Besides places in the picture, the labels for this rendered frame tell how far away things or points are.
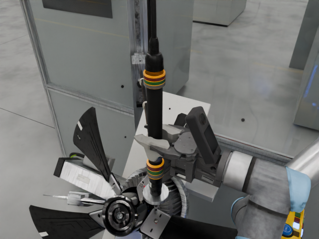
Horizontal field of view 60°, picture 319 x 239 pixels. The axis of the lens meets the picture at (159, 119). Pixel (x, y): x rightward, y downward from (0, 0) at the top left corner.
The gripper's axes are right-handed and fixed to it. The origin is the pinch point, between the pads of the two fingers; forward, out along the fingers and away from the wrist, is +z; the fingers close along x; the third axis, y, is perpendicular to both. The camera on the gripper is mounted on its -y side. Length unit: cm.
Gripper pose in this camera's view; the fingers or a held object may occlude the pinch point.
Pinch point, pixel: (144, 130)
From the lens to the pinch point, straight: 64.3
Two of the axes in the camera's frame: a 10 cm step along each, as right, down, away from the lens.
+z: -8.8, -2.8, 3.8
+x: 4.7, -5.1, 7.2
